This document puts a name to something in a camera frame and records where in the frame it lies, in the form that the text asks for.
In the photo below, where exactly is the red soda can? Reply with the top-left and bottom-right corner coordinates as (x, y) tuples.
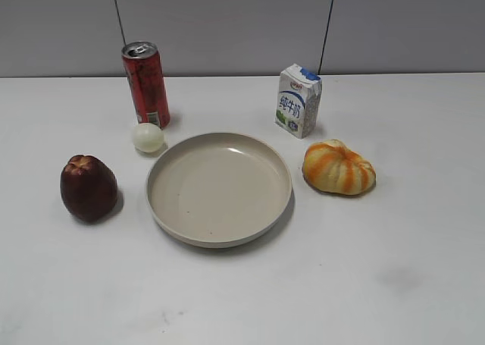
(121, 41), (171, 129)

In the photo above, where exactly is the peeled orange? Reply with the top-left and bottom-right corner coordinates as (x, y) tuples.
(302, 140), (377, 196)

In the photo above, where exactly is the white egg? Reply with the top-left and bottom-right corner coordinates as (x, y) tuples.
(131, 123), (164, 153)

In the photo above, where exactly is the beige round plate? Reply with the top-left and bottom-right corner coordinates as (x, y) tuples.
(145, 132), (294, 249)

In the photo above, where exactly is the dark red apple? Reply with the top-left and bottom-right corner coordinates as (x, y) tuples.
(60, 155), (118, 223)

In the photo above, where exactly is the white blue milk carton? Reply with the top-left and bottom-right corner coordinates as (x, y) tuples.
(275, 64), (322, 139)

